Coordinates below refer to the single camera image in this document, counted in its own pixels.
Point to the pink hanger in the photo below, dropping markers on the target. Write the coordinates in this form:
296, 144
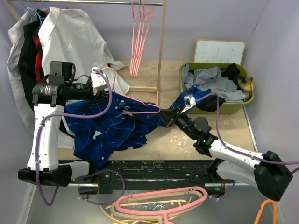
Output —
111, 90
162, 216

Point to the wooden garment rack frame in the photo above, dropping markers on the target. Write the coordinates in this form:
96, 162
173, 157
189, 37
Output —
142, 88

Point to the small whiteboard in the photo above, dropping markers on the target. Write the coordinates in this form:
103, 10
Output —
219, 51

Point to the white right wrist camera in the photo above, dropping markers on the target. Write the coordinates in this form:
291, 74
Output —
190, 102

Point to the green laundry basket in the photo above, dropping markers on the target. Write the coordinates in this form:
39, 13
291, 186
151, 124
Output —
226, 108

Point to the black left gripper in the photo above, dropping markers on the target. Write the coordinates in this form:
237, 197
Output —
93, 99

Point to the aluminium frame rail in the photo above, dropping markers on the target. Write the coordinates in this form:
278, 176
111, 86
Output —
239, 207

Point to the metal hanging rod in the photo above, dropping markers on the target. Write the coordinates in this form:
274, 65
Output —
95, 2

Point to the blue plaid shirt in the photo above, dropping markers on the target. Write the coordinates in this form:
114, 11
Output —
96, 139

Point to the black and yellow garment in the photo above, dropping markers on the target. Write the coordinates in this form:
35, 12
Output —
245, 84

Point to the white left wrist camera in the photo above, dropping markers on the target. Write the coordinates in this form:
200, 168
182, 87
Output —
98, 82

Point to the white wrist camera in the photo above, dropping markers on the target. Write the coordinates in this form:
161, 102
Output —
190, 102
98, 82

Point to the black hanging garment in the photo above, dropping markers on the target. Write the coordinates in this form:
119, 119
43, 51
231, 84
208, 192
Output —
26, 73

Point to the pink hanger in foreground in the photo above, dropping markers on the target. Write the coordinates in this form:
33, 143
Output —
162, 216

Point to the white hanging shirt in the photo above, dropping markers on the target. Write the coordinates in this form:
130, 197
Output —
68, 35

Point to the grey shirt in basket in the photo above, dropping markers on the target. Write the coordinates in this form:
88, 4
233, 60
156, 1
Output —
211, 79

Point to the pink hangers on rack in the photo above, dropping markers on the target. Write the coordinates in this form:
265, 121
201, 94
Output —
140, 29

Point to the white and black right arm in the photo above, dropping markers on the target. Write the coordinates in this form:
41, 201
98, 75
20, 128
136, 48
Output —
265, 171

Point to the red plaid hanging shirt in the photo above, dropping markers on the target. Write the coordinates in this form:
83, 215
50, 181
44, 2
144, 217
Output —
39, 73

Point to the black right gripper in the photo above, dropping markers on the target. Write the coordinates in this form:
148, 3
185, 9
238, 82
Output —
170, 116

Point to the yellow hanger in foreground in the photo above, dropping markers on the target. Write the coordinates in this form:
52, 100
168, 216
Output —
134, 221

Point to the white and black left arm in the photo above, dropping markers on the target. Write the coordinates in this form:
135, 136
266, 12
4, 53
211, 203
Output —
49, 99

